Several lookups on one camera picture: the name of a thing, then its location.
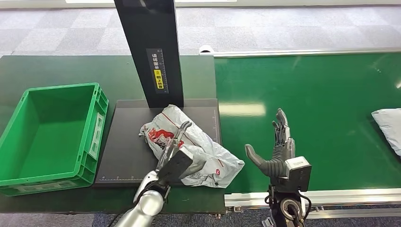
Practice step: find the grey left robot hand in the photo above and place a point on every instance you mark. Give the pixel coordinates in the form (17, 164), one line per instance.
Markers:
(172, 147)

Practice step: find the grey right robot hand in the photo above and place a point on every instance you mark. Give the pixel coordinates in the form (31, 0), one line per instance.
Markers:
(275, 166)

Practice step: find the white red-print package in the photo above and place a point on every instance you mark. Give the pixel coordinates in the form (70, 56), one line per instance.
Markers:
(216, 159)

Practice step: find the green conveyor belt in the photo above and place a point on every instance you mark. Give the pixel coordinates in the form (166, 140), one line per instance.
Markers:
(329, 94)

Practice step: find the smooth grey red-print package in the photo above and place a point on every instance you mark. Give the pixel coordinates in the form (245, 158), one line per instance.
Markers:
(390, 125)

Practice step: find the black and yellow label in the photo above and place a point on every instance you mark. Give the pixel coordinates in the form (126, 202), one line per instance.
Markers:
(158, 70)

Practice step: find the white roller end cap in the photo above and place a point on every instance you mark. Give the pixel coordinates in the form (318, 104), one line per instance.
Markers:
(206, 48)

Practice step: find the black scanner column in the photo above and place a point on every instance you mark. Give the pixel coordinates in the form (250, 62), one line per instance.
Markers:
(153, 31)

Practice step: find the green plastic crate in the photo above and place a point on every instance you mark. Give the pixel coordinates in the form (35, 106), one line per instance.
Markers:
(53, 137)

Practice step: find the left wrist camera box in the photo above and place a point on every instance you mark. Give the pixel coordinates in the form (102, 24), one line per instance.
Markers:
(175, 167)

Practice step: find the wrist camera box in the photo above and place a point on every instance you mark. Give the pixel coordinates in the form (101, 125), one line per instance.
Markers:
(297, 174)
(175, 167)

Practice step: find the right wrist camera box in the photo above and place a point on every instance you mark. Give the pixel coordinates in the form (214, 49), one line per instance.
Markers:
(297, 174)

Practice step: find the wide aluminium conveyor rail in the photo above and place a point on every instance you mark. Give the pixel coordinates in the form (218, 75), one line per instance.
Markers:
(247, 199)

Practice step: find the black scanner base plate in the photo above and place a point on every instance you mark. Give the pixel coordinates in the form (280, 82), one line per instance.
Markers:
(125, 147)

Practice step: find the thin aluminium conveyor rail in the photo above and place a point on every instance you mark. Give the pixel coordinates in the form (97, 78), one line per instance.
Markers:
(297, 52)

